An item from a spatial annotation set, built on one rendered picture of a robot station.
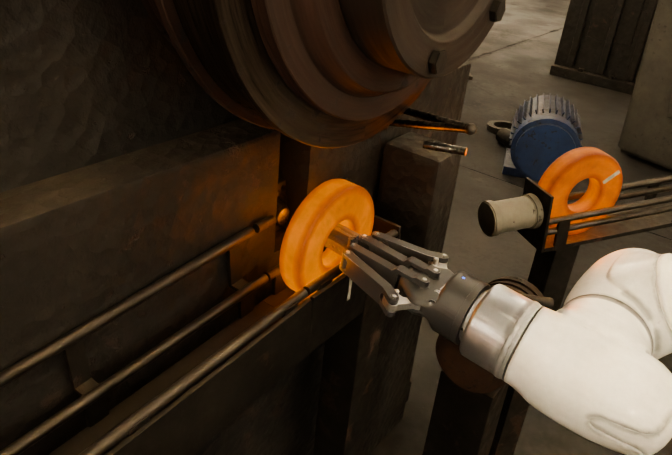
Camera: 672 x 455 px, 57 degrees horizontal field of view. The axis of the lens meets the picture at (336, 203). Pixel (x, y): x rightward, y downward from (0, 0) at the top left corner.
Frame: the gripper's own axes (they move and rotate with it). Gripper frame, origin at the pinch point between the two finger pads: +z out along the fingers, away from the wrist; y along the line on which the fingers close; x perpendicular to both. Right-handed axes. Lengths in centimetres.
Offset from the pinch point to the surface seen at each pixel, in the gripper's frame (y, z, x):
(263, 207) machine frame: -5.4, 7.0, 2.5
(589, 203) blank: 49, -19, -5
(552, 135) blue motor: 199, 26, -50
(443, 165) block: 20.8, -3.3, 4.7
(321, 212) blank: -4.3, -0.8, 5.3
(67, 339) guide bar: -32.5, 5.6, -0.6
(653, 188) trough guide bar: 66, -26, -4
